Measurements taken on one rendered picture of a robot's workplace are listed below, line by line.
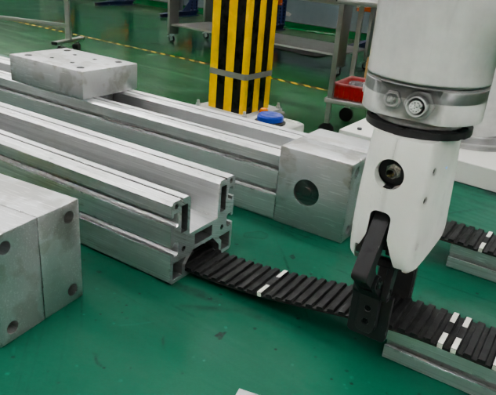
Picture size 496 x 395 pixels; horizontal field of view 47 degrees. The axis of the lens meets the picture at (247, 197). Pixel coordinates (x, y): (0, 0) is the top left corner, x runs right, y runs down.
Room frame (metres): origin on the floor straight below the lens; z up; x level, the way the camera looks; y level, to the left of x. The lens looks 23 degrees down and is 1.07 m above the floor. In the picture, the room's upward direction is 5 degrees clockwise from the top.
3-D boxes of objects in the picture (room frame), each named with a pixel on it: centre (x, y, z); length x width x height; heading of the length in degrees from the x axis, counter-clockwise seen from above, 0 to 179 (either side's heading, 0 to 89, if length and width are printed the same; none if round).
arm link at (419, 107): (0.40, -0.12, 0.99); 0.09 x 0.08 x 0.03; 149
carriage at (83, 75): (0.87, 0.28, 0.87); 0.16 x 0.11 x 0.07; 59
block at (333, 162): (0.65, -0.10, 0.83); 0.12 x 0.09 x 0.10; 149
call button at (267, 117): (0.83, -0.02, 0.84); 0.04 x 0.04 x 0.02
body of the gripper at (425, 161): (0.40, -0.12, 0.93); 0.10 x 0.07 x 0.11; 149
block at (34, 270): (0.42, 0.20, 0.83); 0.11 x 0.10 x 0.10; 154
